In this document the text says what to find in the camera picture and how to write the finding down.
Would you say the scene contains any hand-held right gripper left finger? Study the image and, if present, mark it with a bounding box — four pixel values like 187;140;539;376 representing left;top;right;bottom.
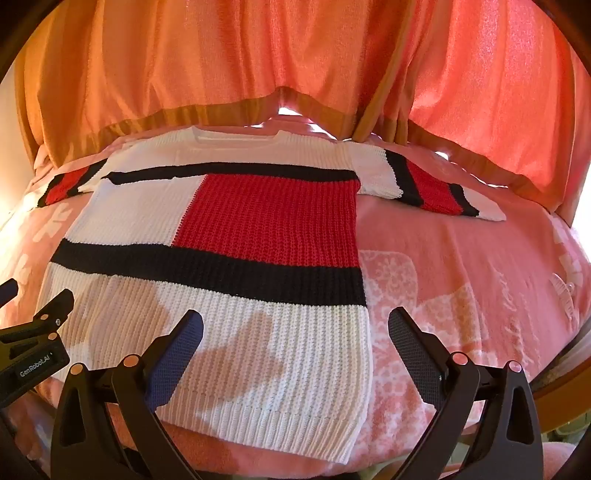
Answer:
50;310;218;480

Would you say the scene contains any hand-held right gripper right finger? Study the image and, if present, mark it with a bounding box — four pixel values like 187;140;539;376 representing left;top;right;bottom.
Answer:
388;307;543;480

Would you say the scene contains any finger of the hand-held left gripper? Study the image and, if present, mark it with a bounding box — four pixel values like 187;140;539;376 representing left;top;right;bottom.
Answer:
0;278;19;308
0;289;75;356

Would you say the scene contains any white red black knit sweater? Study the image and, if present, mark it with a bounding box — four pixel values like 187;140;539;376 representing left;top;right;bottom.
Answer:
38;127;506;466

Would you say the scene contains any pink patterned bed blanket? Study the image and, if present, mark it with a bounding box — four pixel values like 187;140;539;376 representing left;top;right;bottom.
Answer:
0;115;587;480

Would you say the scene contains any pink cloth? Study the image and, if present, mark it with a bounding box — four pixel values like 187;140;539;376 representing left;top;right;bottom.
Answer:
540;438;585;480

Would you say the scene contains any orange curtain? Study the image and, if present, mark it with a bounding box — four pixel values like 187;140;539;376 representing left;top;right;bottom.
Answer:
14;0;411;167
353;0;591;227

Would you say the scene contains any wooden bed frame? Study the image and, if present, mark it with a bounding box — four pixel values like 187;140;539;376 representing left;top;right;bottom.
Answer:
531;332;591;435

